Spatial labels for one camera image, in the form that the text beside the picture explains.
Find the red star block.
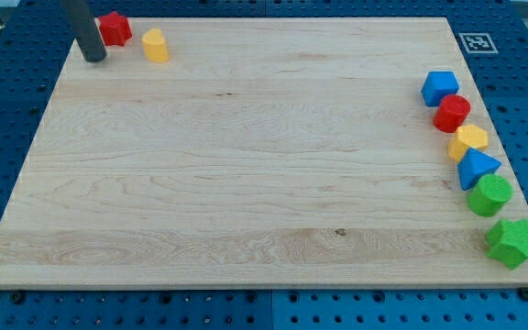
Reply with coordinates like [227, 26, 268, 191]
[98, 11, 132, 47]

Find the blue triangle block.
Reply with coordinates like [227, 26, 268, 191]
[457, 148, 501, 191]

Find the white fiducial marker tag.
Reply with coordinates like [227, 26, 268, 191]
[458, 32, 498, 54]

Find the green star block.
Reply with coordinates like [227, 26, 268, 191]
[486, 218, 528, 270]

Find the blue cube block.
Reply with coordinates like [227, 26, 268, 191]
[421, 71, 459, 107]

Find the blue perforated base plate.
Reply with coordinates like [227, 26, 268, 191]
[0, 1, 528, 329]

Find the yellow hexagon block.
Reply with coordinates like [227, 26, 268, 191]
[447, 124, 489, 162]

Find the red cylinder block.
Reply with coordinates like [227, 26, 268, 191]
[433, 94, 471, 133]

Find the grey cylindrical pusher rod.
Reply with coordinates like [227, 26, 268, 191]
[60, 0, 107, 63]

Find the light wooden board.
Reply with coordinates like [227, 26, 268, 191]
[0, 17, 528, 291]

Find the green cylinder block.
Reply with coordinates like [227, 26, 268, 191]
[467, 174, 513, 217]

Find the yellow heart block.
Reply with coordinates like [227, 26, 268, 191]
[141, 28, 170, 63]

